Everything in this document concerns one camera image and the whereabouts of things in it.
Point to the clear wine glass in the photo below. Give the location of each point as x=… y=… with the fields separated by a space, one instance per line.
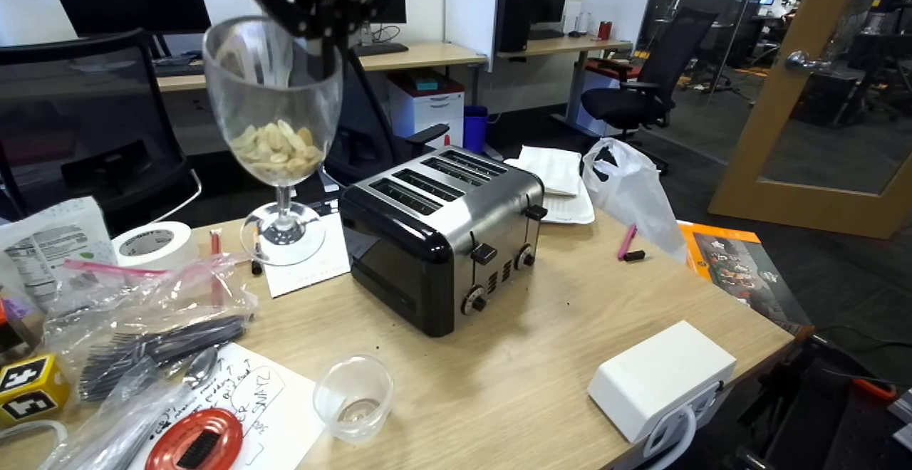
x=274 y=85

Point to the black and silver toaster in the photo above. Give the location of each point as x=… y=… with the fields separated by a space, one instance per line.
x=434 y=242

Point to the toaster lever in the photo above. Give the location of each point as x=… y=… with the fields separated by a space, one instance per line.
x=536 y=212
x=484 y=253

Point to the toaster knob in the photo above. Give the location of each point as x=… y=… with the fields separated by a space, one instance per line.
x=526 y=257
x=474 y=301

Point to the black keyboard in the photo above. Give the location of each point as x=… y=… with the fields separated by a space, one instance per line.
x=381 y=49

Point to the wooden desk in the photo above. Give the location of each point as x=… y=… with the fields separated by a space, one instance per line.
x=427 y=55
x=570 y=45

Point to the white desk divider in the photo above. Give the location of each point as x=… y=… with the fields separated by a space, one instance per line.
x=620 y=0
x=470 y=7

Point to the white drawer cabinet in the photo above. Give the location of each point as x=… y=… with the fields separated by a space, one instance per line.
x=427 y=110

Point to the black computer tower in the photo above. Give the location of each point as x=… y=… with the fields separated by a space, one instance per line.
x=516 y=7

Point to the heap of pale nuts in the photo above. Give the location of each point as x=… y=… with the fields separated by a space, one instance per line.
x=279 y=151

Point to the blue bin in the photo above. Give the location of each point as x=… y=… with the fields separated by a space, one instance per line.
x=475 y=132

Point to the red cup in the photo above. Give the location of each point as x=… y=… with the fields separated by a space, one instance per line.
x=604 y=30

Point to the black mesh office chair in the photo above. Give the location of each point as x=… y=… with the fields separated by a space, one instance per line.
x=85 y=128

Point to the orange marker with black cap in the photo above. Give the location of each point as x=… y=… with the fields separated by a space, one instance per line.
x=256 y=256

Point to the red marker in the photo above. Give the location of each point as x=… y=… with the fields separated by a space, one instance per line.
x=216 y=249

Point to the white paper card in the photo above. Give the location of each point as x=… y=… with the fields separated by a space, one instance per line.
x=313 y=270

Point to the roll of white tape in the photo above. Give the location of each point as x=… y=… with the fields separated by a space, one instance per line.
x=153 y=243

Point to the clear zip bag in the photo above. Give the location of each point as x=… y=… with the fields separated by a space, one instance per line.
x=164 y=292

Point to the white plastic bag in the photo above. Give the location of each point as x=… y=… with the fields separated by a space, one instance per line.
x=630 y=192

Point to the white food packet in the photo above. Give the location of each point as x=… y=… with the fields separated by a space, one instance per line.
x=50 y=242

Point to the pink marker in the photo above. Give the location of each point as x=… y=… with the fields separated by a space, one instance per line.
x=627 y=242

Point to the bundle of black plastic forks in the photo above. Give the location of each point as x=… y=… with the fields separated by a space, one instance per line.
x=164 y=349

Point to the black marker cap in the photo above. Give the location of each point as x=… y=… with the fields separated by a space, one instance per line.
x=634 y=256

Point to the clear plastic cup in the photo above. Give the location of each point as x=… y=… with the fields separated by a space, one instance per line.
x=353 y=399

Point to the handwritten paper sheet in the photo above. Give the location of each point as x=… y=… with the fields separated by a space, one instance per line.
x=271 y=406

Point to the wooden glass door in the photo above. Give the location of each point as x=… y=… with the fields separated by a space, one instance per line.
x=776 y=142

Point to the clear bag with spoon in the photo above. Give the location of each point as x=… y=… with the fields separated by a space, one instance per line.
x=128 y=413

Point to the orange printed box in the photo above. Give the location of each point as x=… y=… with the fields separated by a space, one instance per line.
x=741 y=270

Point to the yellow cube with black tags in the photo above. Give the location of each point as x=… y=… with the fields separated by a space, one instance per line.
x=28 y=388

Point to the white plastic box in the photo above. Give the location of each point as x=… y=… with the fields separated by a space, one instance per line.
x=655 y=377

